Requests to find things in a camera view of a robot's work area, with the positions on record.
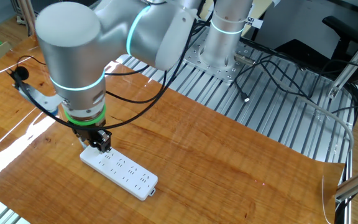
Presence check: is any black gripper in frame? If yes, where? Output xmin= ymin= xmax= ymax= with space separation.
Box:
xmin=71 ymin=123 xmax=113 ymax=155

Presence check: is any white power strip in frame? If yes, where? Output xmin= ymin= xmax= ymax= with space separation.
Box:
xmin=79 ymin=145 xmax=159 ymax=202

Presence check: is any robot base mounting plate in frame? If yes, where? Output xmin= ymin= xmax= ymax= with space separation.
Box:
xmin=182 ymin=26 xmax=260 ymax=84

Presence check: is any wood grain table mat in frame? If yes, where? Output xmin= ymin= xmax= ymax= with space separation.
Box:
xmin=0 ymin=17 xmax=346 ymax=224

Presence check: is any white qr code label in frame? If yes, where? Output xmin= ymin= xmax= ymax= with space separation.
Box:
xmin=246 ymin=16 xmax=265 ymax=30

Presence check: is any black office chair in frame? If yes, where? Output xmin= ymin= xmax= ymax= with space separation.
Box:
xmin=273 ymin=15 xmax=358 ymax=85

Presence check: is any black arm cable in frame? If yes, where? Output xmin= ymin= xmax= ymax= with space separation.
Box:
xmin=10 ymin=0 xmax=213 ymax=132

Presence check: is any wrist camera with metal bracket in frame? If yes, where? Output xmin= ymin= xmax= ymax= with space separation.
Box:
xmin=6 ymin=64 xmax=65 ymax=114

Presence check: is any slanted copper frame bar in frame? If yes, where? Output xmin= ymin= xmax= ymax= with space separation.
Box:
xmin=17 ymin=0 xmax=39 ymax=37

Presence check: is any black usb cable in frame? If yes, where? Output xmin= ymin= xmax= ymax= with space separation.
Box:
xmin=233 ymin=58 xmax=311 ymax=104

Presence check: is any silver cable connector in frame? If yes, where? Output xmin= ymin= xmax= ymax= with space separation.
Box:
xmin=234 ymin=52 xmax=257 ymax=67

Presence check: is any thick grey cable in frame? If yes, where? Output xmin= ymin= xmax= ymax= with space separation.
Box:
xmin=272 ymin=77 xmax=356 ymax=156

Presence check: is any short aluminium frame profile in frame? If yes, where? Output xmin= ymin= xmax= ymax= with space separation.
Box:
xmin=334 ymin=161 xmax=358 ymax=203

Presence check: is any slanted aluminium frame profile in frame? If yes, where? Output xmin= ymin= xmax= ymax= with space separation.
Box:
xmin=327 ymin=23 xmax=358 ymax=100

